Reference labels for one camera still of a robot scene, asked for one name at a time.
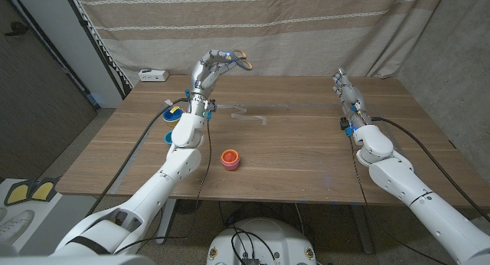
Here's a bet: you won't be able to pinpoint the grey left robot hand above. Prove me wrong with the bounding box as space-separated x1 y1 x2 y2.
190 49 239 102

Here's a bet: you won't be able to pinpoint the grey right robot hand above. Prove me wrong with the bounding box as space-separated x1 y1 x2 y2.
332 67 371 128

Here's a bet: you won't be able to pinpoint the grey scissors with yellow handles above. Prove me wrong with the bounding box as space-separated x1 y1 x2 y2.
228 49 253 71

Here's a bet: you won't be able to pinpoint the white domed robot base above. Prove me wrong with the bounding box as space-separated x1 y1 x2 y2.
206 218 318 265

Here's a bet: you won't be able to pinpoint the clear tape strip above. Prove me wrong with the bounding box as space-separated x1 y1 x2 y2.
217 103 269 126

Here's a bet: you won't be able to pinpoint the white power strip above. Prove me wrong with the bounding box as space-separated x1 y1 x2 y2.
138 68 170 83

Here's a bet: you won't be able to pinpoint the beige striped curtain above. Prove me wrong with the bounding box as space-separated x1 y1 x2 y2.
71 0 448 80

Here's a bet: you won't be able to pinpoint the orange plastic cup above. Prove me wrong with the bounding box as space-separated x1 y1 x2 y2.
221 149 240 165

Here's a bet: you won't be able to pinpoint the pink plastic cup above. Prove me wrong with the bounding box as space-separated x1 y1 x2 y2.
220 157 241 172

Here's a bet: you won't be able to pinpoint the black curtain stand pole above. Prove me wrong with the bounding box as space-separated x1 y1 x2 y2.
63 0 133 101

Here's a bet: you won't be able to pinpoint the grey table leg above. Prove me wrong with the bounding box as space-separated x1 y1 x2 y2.
350 204 374 255

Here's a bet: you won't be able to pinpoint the black round floor object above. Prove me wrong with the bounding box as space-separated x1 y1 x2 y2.
175 198 203 215

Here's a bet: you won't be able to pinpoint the white table leg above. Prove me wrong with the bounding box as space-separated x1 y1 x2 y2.
155 198 178 245

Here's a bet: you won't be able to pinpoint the dark textured door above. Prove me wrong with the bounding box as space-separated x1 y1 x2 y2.
0 0 99 180

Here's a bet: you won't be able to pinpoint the yellow black padded object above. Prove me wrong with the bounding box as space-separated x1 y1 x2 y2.
3 180 32 207
30 176 60 203

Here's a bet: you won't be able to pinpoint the white platform box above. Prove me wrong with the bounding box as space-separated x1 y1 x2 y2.
0 178 96 257

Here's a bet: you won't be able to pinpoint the white robot torso edge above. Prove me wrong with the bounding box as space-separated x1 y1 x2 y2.
0 254 156 265

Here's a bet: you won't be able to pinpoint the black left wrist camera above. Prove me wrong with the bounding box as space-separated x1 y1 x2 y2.
205 99 217 121

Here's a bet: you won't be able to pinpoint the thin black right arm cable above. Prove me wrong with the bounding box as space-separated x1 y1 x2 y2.
348 136 449 265

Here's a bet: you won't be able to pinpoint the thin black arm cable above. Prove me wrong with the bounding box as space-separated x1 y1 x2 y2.
348 136 449 265
114 119 213 255

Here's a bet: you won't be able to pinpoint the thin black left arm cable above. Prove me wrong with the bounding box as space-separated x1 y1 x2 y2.
114 119 213 255

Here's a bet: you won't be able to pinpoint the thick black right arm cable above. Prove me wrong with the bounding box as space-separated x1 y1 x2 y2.
371 116 490 224

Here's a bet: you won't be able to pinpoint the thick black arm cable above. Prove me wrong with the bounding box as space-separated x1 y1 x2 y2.
371 116 490 224
86 98 191 218

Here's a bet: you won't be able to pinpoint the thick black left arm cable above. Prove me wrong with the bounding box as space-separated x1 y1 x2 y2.
86 98 191 218

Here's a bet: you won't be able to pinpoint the black cables on robot base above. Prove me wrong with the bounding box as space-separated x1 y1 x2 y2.
227 226 277 265

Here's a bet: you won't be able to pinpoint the black door handle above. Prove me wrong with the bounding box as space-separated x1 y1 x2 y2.
4 21 30 37

